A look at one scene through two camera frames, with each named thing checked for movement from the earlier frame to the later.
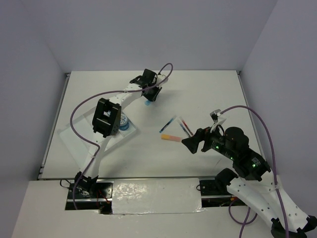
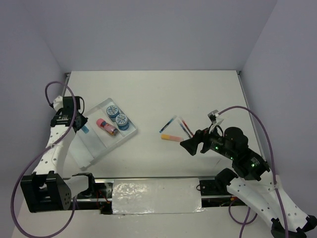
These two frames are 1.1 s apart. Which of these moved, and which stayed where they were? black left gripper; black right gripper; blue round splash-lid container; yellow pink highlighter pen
Moved: black left gripper
Stayed: blue round splash-lid container; black right gripper; yellow pink highlighter pen
